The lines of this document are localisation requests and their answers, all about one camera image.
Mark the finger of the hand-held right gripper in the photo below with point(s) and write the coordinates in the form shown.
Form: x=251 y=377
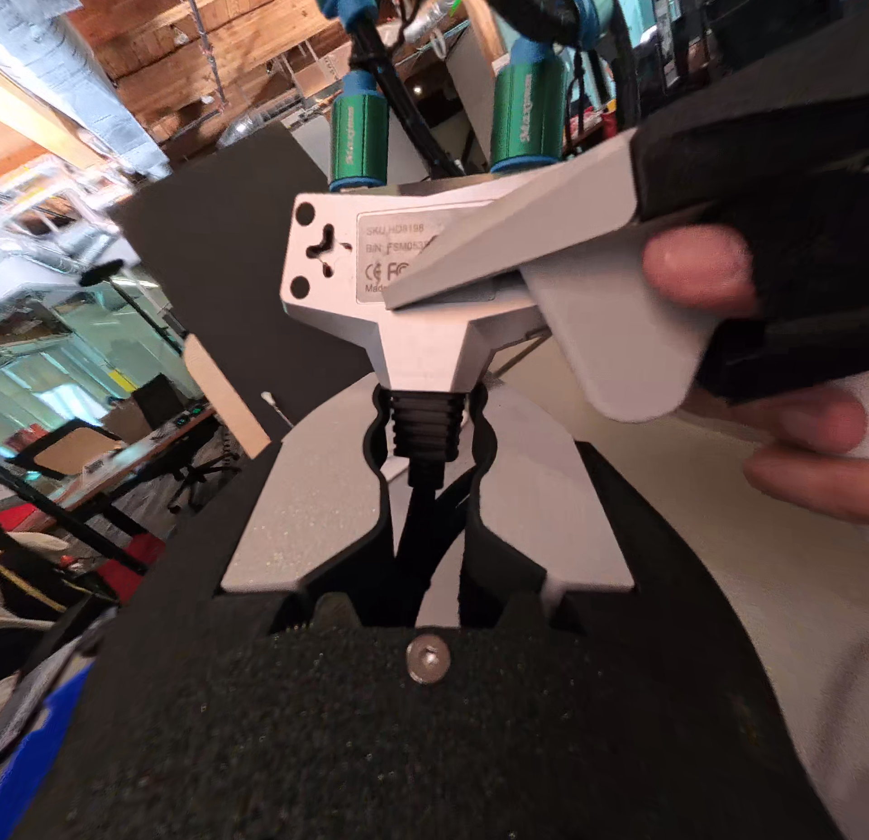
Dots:
x=516 y=229

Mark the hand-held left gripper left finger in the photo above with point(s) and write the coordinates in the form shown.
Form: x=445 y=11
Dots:
x=305 y=514

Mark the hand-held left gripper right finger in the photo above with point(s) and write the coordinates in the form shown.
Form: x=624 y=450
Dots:
x=543 y=514

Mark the grey HDMI hub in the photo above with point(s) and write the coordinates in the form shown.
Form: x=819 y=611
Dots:
x=421 y=351

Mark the blue plastic bin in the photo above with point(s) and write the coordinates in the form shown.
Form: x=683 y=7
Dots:
x=34 y=752

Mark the grey desk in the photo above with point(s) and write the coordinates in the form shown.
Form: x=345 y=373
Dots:
x=733 y=561

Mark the person's right hand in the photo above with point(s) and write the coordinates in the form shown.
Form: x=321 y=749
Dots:
x=815 y=473

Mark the brown back chair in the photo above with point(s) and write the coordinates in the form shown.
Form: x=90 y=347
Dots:
x=68 y=450

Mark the black board with wooden rim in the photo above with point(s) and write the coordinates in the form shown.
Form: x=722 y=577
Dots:
x=224 y=256

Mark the black round-top stand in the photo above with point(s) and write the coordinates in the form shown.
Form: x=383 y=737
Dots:
x=102 y=273

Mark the person's white shirt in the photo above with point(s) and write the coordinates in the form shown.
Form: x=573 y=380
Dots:
x=835 y=758

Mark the silver foil-wrapped duct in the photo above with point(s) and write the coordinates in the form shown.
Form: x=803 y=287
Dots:
x=47 y=46

